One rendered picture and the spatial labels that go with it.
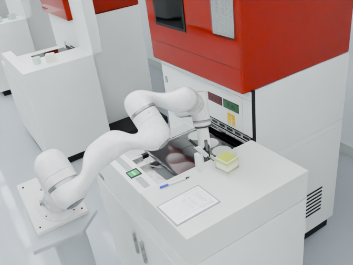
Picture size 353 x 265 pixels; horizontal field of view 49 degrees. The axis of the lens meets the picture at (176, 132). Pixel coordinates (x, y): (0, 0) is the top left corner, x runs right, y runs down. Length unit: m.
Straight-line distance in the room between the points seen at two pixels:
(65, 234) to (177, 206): 0.53
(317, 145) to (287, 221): 0.70
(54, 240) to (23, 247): 1.35
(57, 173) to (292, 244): 1.11
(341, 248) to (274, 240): 1.04
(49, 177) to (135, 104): 0.40
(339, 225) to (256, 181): 1.37
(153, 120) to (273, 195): 0.59
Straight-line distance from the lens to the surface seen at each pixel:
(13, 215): 3.49
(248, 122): 1.92
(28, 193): 1.87
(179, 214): 1.53
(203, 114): 1.79
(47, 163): 1.47
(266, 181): 1.67
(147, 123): 1.38
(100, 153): 1.41
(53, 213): 1.85
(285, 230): 1.84
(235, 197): 1.59
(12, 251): 3.16
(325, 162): 2.52
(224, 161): 1.68
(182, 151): 2.02
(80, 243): 1.95
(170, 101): 1.40
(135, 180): 1.76
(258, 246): 1.75
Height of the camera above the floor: 1.97
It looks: 29 degrees down
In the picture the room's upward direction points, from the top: 8 degrees counter-clockwise
